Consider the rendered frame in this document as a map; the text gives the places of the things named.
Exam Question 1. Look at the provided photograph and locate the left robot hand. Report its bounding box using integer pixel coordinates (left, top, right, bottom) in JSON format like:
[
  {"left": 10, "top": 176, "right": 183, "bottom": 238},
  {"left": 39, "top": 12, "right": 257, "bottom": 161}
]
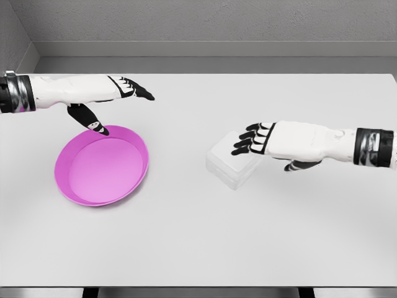
[{"left": 60, "top": 74, "right": 156, "bottom": 137}]

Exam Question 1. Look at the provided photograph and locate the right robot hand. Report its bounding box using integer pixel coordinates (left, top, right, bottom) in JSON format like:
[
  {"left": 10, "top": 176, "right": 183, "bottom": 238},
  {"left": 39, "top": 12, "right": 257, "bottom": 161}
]
[{"left": 231, "top": 120, "right": 330, "bottom": 173}]

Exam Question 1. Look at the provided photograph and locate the clear plastic egg box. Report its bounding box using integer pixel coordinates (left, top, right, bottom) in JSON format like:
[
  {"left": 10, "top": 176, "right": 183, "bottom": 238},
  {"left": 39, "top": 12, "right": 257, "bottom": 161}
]
[{"left": 205, "top": 130, "right": 262, "bottom": 191}]

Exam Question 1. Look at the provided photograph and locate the pink round plate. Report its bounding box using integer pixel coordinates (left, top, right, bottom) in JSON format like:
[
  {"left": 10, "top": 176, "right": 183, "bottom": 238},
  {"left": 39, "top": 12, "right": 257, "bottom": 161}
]
[{"left": 54, "top": 125, "right": 149, "bottom": 207}]

